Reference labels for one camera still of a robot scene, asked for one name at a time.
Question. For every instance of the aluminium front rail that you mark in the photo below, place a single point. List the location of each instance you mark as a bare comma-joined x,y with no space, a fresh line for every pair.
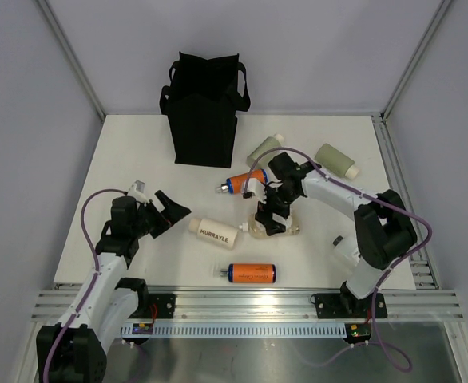
278,305

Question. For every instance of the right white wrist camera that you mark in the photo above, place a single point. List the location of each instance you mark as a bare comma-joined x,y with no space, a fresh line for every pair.
254,188

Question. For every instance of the white translucent bottle grey cap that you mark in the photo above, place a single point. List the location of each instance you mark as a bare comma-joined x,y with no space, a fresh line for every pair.
346,248

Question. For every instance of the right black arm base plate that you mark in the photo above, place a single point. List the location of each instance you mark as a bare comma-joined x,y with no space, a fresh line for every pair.
340,306

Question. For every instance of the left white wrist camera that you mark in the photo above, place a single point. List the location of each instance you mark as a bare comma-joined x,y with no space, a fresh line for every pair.
139,190

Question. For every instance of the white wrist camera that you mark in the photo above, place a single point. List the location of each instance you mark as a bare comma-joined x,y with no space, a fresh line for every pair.
254,188
139,190

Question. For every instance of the orange blue pump bottle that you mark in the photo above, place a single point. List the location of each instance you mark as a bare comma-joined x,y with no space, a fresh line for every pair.
234,184
248,273

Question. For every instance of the aluminium frame post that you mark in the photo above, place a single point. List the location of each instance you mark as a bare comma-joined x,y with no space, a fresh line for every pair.
417,56
70,56

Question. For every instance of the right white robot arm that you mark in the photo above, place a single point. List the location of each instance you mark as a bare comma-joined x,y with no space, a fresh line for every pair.
383,228

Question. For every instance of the left aluminium frame post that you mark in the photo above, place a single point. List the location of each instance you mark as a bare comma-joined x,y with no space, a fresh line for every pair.
70,56

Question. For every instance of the black canvas bag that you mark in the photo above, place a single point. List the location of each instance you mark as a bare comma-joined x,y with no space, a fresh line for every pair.
201,103

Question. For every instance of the clear amber soap bottle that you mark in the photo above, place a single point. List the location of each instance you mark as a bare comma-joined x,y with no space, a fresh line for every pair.
257,230

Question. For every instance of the cream Murrayle bottle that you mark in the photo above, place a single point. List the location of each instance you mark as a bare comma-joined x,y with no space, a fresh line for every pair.
215,232

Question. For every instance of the white slotted cable duct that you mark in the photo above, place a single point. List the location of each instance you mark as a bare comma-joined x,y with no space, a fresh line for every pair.
233,330

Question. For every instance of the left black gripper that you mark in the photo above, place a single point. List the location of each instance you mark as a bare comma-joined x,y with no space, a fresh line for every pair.
168,216

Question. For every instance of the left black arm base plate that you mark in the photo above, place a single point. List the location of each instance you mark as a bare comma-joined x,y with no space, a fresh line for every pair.
160,307

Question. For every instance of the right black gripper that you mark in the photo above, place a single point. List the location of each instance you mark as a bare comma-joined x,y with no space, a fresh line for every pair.
264,215

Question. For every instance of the right aluminium frame post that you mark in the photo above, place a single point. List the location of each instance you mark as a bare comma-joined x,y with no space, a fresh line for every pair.
417,56

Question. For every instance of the green bottle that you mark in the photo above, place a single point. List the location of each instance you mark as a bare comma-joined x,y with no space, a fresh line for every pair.
336,162
274,141

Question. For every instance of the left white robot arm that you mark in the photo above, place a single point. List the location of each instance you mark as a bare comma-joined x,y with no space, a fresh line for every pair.
75,348

